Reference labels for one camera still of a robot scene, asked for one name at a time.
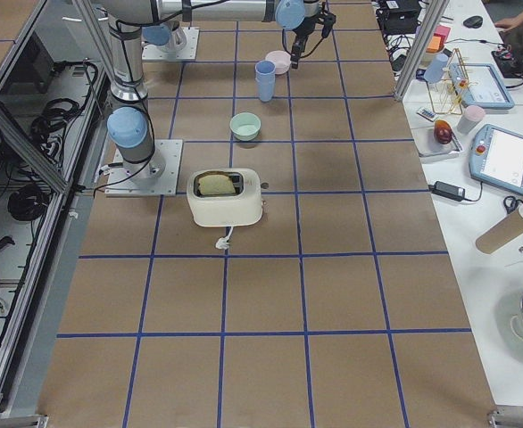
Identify aluminium frame post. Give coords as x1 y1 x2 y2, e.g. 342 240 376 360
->
394 0 449 102

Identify metal tray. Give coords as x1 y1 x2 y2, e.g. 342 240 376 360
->
412 128 463 160

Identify teach pendant far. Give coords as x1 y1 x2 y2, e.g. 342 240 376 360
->
448 63 515 110

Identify teach pendant near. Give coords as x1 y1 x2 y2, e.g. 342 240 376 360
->
469 124 523 195

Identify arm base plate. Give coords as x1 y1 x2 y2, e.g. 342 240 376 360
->
104 139 183 197
142 27 199 62

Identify mint green bowl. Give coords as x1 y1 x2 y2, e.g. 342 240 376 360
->
229 112 262 142

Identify white remote control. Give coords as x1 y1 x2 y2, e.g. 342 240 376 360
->
416 107 437 122

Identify pink bowl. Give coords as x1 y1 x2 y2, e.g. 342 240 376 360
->
265 50 291 76

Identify toast slice in toaster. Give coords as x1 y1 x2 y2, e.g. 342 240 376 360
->
198 174 236 196

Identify black power adapter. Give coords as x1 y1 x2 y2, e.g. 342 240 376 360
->
428 181 465 202

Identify red mango fruit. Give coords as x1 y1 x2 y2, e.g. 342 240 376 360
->
433 119 453 144

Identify cardboard tube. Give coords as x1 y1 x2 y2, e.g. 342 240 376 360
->
475 204 523 254

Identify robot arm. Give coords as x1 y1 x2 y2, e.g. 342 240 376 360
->
142 21 187 53
101 0 336 108

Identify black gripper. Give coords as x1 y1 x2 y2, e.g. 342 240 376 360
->
290 11 336 69

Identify white toaster power cord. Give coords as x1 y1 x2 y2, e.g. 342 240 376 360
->
215 226 235 251

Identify gold wire rack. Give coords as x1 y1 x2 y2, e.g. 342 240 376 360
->
427 47 470 116

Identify teach pendant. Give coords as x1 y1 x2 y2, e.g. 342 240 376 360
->
448 63 515 110
469 124 523 195

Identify blue cup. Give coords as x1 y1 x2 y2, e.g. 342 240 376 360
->
423 53 448 84
254 60 276 83
256 79 275 103

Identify blue cup on rack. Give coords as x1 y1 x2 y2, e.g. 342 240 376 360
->
423 53 448 84

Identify cream white toaster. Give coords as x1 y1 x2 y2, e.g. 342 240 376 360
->
187 169 263 227

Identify black computer mouse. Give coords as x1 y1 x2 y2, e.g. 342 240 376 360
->
462 15 484 29

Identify black scissors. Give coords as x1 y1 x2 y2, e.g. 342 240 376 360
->
502 195 523 215

